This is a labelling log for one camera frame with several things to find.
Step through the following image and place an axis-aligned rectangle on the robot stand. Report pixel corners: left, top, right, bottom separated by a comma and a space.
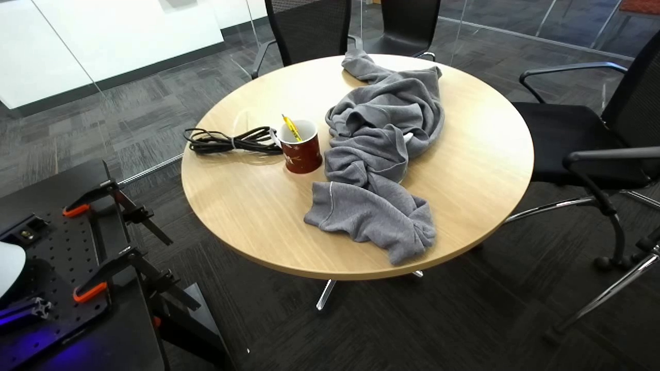
0, 158, 234, 371

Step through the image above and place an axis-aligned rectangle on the row of black office chairs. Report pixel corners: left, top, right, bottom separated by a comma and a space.
251, 0, 442, 79

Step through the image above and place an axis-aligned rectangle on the yellow pen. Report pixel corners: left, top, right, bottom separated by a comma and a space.
281, 114, 303, 142

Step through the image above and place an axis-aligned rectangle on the grey hooded sweatshirt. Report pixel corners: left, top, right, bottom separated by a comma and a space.
304, 49, 446, 266

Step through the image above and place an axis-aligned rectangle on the coil of black cable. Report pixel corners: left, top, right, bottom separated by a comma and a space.
184, 126, 283, 156

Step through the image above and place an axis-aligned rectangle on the black orange bar clamp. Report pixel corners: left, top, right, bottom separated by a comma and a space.
72, 246, 202, 312
62, 179, 174, 246

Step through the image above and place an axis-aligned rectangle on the red chair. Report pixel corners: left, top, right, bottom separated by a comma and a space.
589, 0, 660, 50

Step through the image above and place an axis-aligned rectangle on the black office chair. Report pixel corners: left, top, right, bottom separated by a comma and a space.
505, 30, 660, 334

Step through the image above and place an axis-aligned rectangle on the red mug with snowflakes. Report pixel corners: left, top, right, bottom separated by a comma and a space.
270, 120, 323, 174

